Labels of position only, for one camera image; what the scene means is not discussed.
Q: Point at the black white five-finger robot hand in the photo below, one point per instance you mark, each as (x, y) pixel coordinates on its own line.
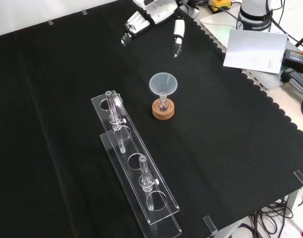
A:
(159, 11)

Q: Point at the translucent plastic weighing funnel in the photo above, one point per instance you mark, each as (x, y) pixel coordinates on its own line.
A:
(163, 83)

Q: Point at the clear acrylic funnel stand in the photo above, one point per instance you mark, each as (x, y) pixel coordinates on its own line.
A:
(131, 146)

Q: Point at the pale board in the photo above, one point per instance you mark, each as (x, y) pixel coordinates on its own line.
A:
(216, 27)

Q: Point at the yellow stop button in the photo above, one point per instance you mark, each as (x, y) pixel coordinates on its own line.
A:
(222, 3)

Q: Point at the small round-bottom glass flask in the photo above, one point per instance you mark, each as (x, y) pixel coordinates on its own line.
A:
(163, 106)

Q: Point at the white paper card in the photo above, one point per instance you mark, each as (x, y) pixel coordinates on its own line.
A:
(255, 52)

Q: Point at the black cloth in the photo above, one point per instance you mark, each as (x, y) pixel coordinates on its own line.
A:
(55, 99)

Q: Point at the black power adapter yellow label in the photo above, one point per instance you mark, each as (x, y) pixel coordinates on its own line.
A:
(296, 58)

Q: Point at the black plug block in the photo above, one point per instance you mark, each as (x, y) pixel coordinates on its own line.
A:
(293, 78)

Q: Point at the clear cloth clamp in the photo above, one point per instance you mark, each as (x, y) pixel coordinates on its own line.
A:
(301, 177)
(210, 224)

